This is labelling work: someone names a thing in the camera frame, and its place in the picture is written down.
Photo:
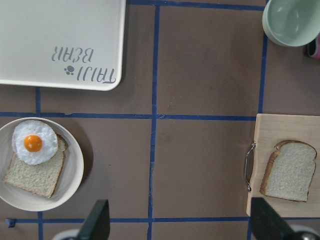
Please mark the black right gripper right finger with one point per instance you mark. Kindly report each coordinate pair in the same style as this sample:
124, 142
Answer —
266, 224

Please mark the round cream plate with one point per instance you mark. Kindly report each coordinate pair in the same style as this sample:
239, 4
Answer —
69, 179

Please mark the cream bear tray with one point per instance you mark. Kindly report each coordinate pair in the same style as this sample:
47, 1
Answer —
70, 44

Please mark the bread slice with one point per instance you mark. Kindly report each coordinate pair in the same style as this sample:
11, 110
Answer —
40, 179
289, 171

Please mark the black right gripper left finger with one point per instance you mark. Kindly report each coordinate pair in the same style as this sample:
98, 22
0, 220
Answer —
97, 224

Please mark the bread slice on plate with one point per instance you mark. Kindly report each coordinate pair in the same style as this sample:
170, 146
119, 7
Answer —
40, 179

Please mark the pink cloth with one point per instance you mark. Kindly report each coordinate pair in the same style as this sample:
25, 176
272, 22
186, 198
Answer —
313, 48

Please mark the wooden cutting board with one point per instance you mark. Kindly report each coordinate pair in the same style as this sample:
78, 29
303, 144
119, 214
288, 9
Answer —
270, 129

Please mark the fried egg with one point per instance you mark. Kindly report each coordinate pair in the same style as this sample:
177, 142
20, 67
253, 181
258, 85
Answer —
34, 142

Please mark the mint green bowl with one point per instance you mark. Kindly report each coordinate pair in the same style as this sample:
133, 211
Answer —
291, 23

